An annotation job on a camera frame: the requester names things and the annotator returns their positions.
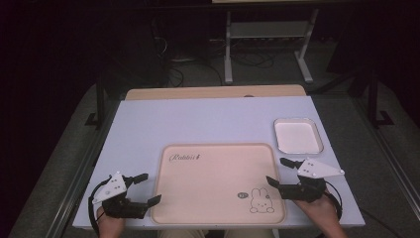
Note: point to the person's left hand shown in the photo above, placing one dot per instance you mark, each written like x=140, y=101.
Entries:
x=109, y=224

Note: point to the small white metal tray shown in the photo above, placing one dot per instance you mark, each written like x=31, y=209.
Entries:
x=298, y=136

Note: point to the beige tray with rabbit print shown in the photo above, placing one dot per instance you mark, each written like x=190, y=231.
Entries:
x=214, y=188

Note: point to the white metal stand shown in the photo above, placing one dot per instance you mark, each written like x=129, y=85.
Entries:
x=269, y=29

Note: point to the person's right hand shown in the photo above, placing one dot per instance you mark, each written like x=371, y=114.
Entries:
x=318, y=210

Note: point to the black metal stand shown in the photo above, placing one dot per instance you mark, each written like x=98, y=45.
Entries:
x=373, y=99
x=100, y=102

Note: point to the wooden table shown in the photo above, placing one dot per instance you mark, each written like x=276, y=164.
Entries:
x=214, y=92

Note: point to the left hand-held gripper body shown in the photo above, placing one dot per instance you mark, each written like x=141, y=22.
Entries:
x=114, y=191

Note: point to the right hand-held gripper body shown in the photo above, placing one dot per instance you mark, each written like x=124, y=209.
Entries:
x=310, y=190

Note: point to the aluminium frame rail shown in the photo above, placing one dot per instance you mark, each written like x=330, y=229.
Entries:
x=393, y=155
x=77, y=185

